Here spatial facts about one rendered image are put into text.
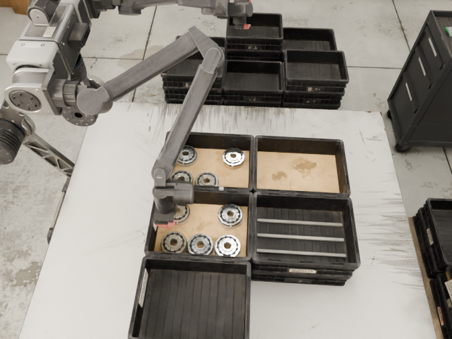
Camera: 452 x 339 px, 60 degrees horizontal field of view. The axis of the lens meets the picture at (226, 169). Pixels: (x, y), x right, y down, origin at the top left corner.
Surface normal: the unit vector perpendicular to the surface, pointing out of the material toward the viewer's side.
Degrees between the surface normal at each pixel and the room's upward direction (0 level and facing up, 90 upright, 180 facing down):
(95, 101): 45
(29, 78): 0
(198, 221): 0
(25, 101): 90
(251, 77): 0
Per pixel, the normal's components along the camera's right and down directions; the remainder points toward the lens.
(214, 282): 0.00, -0.57
